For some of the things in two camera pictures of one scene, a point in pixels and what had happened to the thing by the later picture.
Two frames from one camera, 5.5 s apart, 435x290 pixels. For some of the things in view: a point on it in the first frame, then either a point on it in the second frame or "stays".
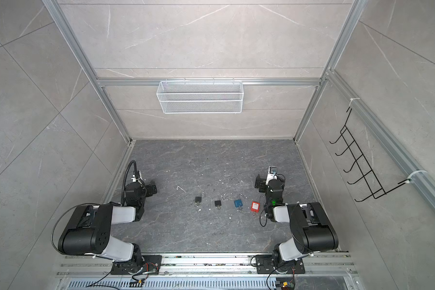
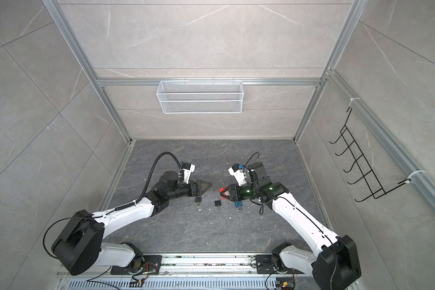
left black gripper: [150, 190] -> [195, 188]
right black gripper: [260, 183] -> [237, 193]
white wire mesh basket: [200, 96] stays
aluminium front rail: [206, 272] stays
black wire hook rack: [374, 186] stays
